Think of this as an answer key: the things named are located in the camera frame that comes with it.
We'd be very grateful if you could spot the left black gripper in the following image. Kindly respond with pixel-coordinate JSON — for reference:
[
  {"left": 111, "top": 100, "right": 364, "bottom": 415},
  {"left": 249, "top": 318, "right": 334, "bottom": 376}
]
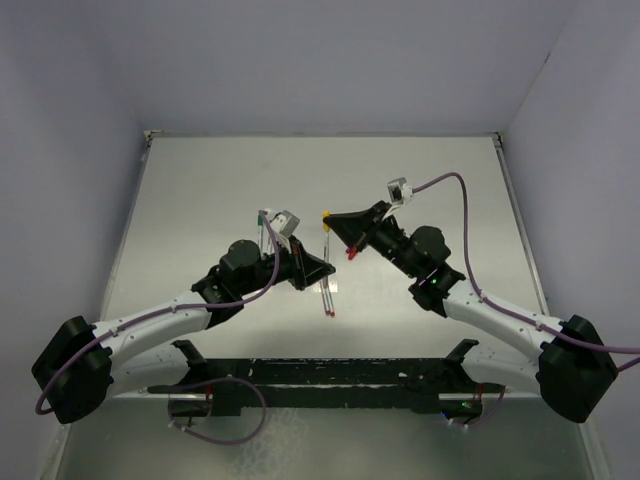
[{"left": 238, "top": 235, "right": 334, "bottom": 296}]

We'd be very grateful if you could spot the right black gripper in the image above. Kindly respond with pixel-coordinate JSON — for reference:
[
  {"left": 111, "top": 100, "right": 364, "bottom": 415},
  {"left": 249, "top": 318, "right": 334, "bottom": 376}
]
[{"left": 325, "top": 201, "right": 420, "bottom": 279}]

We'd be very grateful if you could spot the yellow marker pen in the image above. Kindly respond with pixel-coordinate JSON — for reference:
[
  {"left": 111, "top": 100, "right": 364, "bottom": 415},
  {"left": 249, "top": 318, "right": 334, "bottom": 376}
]
[{"left": 323, "top": 225, "right": 330, "bottom": 263}]

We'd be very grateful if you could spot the purple marker pen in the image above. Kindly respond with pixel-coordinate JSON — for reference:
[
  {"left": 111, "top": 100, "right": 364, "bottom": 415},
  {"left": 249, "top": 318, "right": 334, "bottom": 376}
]
[{"left": 320, "top": 278, "right": 332, "bottom": 316}]

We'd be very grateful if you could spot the blue marker pen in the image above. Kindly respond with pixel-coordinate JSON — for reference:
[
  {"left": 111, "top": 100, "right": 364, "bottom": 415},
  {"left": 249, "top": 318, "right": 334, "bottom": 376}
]
[{"left": 267, "top": 231, "right": 275, "bottom": 255}]

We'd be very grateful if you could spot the green marker pen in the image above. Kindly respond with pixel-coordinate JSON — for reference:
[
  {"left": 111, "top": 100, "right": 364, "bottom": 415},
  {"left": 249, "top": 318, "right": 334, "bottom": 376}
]
[{"left": 257, "top": 214, "right": 264, "bottom": 254}]

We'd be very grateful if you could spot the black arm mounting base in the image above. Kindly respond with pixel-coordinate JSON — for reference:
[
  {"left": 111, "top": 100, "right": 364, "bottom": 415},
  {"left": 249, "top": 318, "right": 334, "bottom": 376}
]
[{"left": 148, "top": 340, "right": 502, "bottom": 422}]

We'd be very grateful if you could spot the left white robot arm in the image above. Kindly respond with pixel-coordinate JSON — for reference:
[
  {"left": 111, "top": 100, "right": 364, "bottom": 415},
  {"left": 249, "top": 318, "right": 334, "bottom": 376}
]
[{"left": 31, "top": 238, "right": 336, "bottom": 424}]

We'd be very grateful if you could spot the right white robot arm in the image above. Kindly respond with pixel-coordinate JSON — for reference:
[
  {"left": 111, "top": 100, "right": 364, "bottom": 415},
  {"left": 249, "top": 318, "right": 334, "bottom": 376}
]
[{"left": 323, "top": 201, "right": 619, "bottom": 423}]

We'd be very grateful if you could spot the red marker pen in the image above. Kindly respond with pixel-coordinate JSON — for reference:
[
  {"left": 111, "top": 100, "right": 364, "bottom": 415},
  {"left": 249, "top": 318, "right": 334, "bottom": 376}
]
[{"left": 326, "top": 277, "right": 336, "bottom": 317}]

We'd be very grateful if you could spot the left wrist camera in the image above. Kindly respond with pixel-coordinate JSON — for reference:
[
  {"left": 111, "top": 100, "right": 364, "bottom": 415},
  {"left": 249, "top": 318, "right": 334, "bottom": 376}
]
[{"left": 262, "top": 209, "right": 300, "bottom": 241}]

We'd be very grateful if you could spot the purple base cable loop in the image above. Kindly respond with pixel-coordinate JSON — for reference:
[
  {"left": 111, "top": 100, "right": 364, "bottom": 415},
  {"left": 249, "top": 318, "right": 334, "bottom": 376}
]
[{"left": 167, "top": 376, "right": 268, "bottom": 445}]

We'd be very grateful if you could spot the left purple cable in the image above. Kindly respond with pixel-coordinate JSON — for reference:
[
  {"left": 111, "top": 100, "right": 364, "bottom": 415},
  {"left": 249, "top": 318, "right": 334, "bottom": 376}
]
[{"left": 34, "top": 210, "right": 281, "bottom": 415}]

